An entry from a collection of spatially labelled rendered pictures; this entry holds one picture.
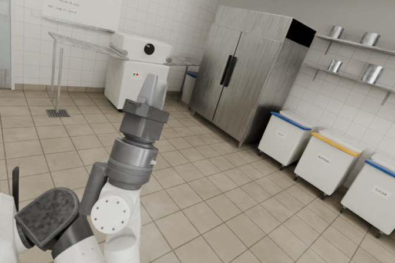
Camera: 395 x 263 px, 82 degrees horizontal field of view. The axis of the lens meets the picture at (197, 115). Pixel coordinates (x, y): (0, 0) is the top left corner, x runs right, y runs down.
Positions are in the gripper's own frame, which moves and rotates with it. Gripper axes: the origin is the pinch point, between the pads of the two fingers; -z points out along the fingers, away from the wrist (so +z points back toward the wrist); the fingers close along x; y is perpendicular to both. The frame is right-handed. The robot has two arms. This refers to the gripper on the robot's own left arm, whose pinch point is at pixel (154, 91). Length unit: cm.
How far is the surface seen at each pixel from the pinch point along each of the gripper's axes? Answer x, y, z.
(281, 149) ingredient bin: -318, -45, -3
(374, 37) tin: -276, -112, -170
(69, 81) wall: -253, 310, -11
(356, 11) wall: -299, -90, -217
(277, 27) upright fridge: -265, 5, -160
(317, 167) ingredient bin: -295, -92, 5
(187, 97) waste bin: -426, 166, -58
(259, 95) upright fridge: -292, 5, -69
